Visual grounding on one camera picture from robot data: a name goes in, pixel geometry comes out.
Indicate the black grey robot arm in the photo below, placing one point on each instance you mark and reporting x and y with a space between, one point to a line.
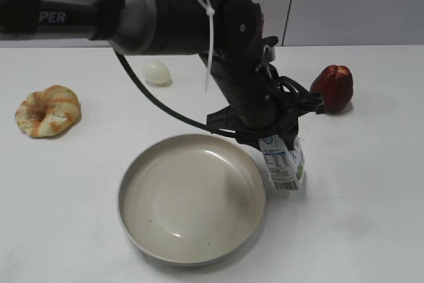
225 34

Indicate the dark red wax apple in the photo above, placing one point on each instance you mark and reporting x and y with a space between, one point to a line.
335 84

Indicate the red soda can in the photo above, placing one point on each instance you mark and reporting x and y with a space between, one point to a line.
262 25

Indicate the twisted ring bread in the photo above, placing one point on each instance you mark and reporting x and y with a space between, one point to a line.
49 112

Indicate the white blue milk carton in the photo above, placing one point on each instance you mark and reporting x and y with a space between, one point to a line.
285 166

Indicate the beige round plate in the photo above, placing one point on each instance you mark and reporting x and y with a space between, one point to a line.
190 199

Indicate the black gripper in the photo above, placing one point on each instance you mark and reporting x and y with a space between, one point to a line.
250 124

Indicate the white egg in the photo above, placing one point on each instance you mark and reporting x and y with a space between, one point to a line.
156 72

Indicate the white zip tie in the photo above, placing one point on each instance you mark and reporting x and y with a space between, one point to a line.
210 12

